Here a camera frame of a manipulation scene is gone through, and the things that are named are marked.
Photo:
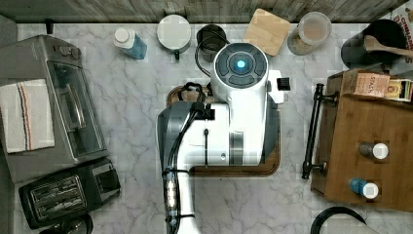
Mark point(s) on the black drawer handle bar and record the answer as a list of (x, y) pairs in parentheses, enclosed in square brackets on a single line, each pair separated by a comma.
[(319, 98)]

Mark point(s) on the yellow tea packets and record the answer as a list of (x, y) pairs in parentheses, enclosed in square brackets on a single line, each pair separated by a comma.
[(399, 89)]

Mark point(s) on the clear glass jar with lid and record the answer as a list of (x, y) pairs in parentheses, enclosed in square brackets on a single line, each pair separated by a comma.
[(312, 31)]

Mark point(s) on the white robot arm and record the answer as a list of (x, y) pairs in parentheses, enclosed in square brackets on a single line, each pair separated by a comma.
[(238, 129)]

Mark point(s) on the black round appliance bottom left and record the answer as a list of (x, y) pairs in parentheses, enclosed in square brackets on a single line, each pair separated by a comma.
[(80, 224)]

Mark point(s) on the silver toaster oven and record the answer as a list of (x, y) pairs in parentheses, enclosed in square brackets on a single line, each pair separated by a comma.
[(78, 137)]

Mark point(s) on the dark grey cup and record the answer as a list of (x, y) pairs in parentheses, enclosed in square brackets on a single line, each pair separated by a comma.
[(211, 39)]

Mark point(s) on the teal canister wooden lid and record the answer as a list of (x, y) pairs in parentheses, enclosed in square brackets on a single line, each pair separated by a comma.
[(266, 31)]

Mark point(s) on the white lidded mug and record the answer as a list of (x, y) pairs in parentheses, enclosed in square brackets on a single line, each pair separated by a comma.
[(174, 33)]

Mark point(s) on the black round object bottom right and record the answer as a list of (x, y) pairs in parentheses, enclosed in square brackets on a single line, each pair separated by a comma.
[(340, 220)]

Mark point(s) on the wooden spoon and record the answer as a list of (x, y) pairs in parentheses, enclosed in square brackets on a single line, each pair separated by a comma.
[(371, 44)]

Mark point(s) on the black utensil holder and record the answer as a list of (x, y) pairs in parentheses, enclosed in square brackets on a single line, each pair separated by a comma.
[(387, 32)]

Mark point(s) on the black two-slot toaster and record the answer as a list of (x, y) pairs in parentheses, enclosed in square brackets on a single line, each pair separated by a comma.
[(69, 193)]

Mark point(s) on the black wall peg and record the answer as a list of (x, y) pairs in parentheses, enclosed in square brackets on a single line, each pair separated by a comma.
[(49, 26)]

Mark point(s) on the wooden drawer cabinet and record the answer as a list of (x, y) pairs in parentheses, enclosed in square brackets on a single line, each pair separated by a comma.
[(352, 121)]

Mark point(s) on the cereal box top right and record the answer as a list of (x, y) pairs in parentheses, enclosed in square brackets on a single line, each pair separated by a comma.
[(403, 16)]

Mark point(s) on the blue spice shaker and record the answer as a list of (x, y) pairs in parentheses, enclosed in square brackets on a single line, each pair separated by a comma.
[(362, 187)]

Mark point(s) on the wooden cutting board tray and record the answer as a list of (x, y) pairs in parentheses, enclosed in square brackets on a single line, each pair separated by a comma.
[(271, 158)]

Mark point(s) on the blue bottle white cap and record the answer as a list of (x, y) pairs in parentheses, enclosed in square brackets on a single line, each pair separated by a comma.
[(130, 43)]

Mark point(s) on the striped white dish towel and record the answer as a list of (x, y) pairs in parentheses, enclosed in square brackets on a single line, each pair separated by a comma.
[(27, 117)]

